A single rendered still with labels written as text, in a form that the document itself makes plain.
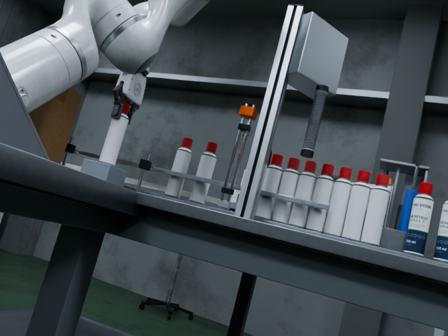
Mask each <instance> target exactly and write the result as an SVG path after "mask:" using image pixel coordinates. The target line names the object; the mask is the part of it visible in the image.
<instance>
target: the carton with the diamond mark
mask: <svg viewBox="0 0 448 336"><path fill-rule="evenodd" d="M82 98H83V96H82V95H81V94H80V93H78V92H77V91H76V90H74V88H72V87H71V88H69V89H68V90H66V91H64V92H62V93H61V94H59V95H58V96H56V97H54V98H53V99H51V100H50V101H48V102H46V103H44V104H43V105H41V106H40V107H38V108H36V109H35V110H33V111H32V112H30V113H29V115H30V118H31V120H32V122H33V124H34V126H35V128H36V130H37V133H38V135H39V137H40V140H41V142H42V144H43V146H44V148H45V150H46V152H47V155H48V157H49V159H50V161H53V162H56V163H58V164H61V161H62V158H63V155H64V152H65V149H66V146H67V143H68V140H69V137H70V134H71V131H72V128H73V125H74V122H75V118H76V116H77V112H78V110H79V106H80V104H81V100H82Z"/></svg>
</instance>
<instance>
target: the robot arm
mask: <svg viewBox="0 0 448 336"><path fill-rule="evenodd" d="M208 2H210V0H148V2H143V3H140V4H137V5H135V6H133V7H132V5H131V4H130V3H129V2H128V0H65V4H64V7H63V15H62V18H61V19H60V20H59V21H58V22H56V23H54V24H52V25H50V26H48V27H46V28H44V29H42V30H40V31H37V32H35V33H33V34H30V35H28V36H26V37H24V38H22V39H19V40H17V41H15V42H12V43H10V44H8V45H6V46H4V47H2V48H0V52H1V54H2V56H3V58H4V60H5V63H6V65H7V67H8V69H9V72H10V74H11V76H12V78H13V80H14V82H15V84H16V87H17V89H18V91H19V94H20V96H21V98H22V100H23V102H24V104H25V106H26V109H27V111H28V113H30V112H32V111H33V110H35V109H36V108H38V107H40V106H41V105H43V104H44V103H46V102H48V101H50V100H51V99H53V98H54V97H56V96H58V95H59V94H61V93H62V92H64V91H66V90H68V89H69V88H71V87H72V86H74V85H76V84H78V83H79V82H81V81H82V80H84V79H86V78H87V77H88V76H90V75H91V74H92V73H93V72H94V71H95V70H96V69H97V67H98V65H99V52H98V48H99V49H100V50H101V52H102V53H103V54H104V55H105V56H106V57H107V58H108V60H110V62H112V64H113V65H114V66H115V67H116V68H118V69H119V70H120V71H121V74H120V76H119V79H118V82H117V85H116V88H114V89H113V94H114V102H113V104H114V106H113V110H112V112H111V117H112V118H116V119H120V117H121V113H122V110H123V107H122V106H123V104H124V102H126V103H128V104H130V106H132V107H130V108H129V112H128V115H127V116H128V118H129V122H128V125H130V122H131V118H132V116H133V114H134V112H136V110H138V109H139V106H140V105H141V103H142V100H143V95H144V92H145V86H146V79H147V78H146V76H147V75H148V74H149V71H150V68H151V64H152V62H153V60H154V59H155V58H156V56H157V53H158V51H159V49H160V46H161V44H162V42H163V38H164V36H165V33H166V31H167V28H168V26H169V25H173V26H176V27H181V26H184V25H185V24H186V23H187V22H188V21H190V20H191V19H192V18H193V17H194V16H195V15H196V14H197V13H198V12H199V11H200V10H201V9H202V8H204V6H206V4H208ZM131 102H133V104H131Z"/></svg>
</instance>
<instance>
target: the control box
mask: <svg viewBox="0 0 448 336"><path fill-rule="evenodd" d="M347 44H348V38H347V37H346V36H344V35H343V34H342V33H340V32H339V31H338V30H336V29H335V28H334V27H333V26H331V25H330V24H328V22H326V21H325V20H323V19H322V18H321V17H320V16H318V15H317V14H316V13H314V12H310V13H306V14H304V15H302V16H301V20H300V24H299V28H298V32H297V36H296V40H295V44H294V48H293V52H292V56H291V60H290V64H289V68H288V71H287V77H288V79H289V81H288V85H290V86H292V87H293V88H295V89H296V90H298V91H300V92H302V93H304V94H305V95H307V96H308V97H310V98H312V99H314V98H315V94H316V92H315V90H316V87H317V85H326V86H328V87H329V91H328V94H327V97H331V96H335V95H336V92H337V86H338V83H339V78H340V74H341V69H342V66H343V61H344V57H345V52H346V48H347Z"/></svg>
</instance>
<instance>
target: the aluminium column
mask: <svg viewBox="0 0 448 336"><path fill-rule="evenodd" d="M304 14H305V10H304V6H303V5H291V4H288V8H287V12H286V16H285V20H284V24H283V28H282V31H281V36H280V39H279V44H278V46H277V51H276V54H275V59H274V62H273V66H272V70H271V74H270V78H269V82H268V85H267V90H266V93H265V98H264V100H263V105H262V108H261V113H260V116H259V120H258V124H257V128H256V132H255V136H254V139H253V144H252V147H251V152H250V154H249V159H248V162H247V167H246V170H245V174H244V178H243V182H242V186H241V190H240V193H239V198H238V201H237V206H236V208H235V213H234V215H235V216H238V217H243V218H246V219H251V220H254V216H255V212H256V208H257V204H258V200H259V196H260V192H261V188H262V184H263V180H264V176H265V172H266V168H267V164H268V160H269V156H270V152H271V148H272V144H273V140H274V136H275V132H276V128H277V124H278V120H279V116H280V112H281V108H282V105H283V100H284V97H285V92H286V89H287V84H288V81H289V79H288V77H287V71H288V68H289V64H290V60H291V56H292V52H293V48H294V44H295V40H296V36H297V32H298V28H299V24H300V20H301V16H302V15H304Z"/></svg>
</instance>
